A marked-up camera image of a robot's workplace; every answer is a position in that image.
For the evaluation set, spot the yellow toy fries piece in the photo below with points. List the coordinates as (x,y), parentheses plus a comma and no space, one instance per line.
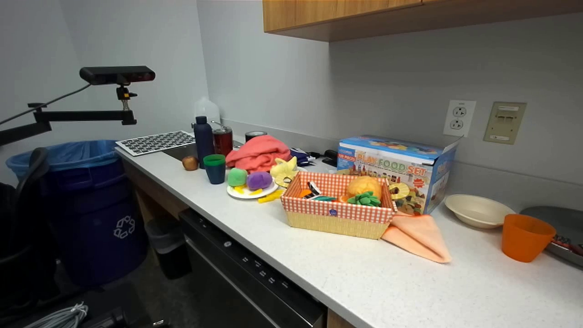
(272,195)

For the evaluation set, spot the orange plastic cup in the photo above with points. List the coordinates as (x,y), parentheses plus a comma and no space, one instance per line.
(526,239)

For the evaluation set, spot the dark blue bottle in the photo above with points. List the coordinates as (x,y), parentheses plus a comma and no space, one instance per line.
(203,139)

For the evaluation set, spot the green leafy toy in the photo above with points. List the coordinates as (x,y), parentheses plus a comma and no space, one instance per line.
(365,199)

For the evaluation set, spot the red cloth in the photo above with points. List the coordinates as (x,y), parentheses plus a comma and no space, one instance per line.
(258,153)

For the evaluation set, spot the white power outlet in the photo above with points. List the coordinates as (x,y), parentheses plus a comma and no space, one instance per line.
(460,117)

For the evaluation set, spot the wooden cabinet door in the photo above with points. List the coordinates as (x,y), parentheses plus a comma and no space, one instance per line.
(303,11)

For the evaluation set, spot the green cup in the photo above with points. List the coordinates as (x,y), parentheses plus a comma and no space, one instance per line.
(214,170)

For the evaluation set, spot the orange plush pineapple toy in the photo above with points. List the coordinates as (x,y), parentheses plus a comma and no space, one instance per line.
(365,186)

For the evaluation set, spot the small dark waste bin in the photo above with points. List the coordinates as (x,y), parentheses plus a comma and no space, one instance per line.
(170,252)

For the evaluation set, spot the dark red small item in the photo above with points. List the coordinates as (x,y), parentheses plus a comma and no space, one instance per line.
(567,245)

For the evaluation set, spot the gray plate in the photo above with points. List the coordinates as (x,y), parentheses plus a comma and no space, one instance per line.
(566,221)

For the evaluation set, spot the beige wall switch plate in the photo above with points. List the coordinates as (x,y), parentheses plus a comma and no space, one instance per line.
(505,123)

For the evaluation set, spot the blue recycling bin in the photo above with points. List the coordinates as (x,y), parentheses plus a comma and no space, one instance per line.
(92,225)

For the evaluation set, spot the black dishwasher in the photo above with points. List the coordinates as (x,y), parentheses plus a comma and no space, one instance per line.
(243,285)

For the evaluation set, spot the beige bowl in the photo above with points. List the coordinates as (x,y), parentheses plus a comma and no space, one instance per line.
(476,212)

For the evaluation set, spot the white gridded tray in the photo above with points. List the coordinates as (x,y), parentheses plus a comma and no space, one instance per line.
(156,143)

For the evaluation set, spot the dark metal can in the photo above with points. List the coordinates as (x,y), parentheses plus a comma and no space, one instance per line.
(256,135)

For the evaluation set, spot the yellow pineapple slice toy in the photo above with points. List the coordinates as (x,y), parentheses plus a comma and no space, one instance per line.
(400,192)

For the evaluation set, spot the checkered cardboard basket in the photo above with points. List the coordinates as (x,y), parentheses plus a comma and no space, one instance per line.
(338,217)

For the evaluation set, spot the yellow plush toy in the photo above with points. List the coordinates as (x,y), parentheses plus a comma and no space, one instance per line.
(285,172)

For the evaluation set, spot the wooden wall cabinet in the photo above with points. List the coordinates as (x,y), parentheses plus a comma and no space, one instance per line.
(456,20)

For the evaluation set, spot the small brown cup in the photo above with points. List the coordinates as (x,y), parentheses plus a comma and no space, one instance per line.
(190,163)

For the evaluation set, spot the orange cloth napkin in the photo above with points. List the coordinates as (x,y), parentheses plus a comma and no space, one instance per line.
(422,237)

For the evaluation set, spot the black stereo camera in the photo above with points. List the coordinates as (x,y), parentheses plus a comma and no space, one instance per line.
(119,75)

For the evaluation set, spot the blue toy food box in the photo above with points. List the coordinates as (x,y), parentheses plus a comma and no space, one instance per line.
(389,159)

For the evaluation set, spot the clear plastic bottle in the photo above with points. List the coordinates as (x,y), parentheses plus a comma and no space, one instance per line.
(209,112)

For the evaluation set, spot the green plush ball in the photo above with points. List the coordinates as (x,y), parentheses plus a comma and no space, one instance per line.
(238,177)

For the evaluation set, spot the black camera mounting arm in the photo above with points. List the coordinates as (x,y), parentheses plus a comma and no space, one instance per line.
(79,115)

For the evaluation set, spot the purple plush ball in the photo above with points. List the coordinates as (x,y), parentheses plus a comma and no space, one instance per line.
(260,181)

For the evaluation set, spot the multicolour toy food piece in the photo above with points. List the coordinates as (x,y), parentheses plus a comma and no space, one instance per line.
(314,190)

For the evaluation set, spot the dark red jar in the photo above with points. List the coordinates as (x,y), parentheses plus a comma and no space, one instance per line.
(223,141)

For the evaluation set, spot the white plate with toys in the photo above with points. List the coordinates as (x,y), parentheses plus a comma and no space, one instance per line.
(249,194)

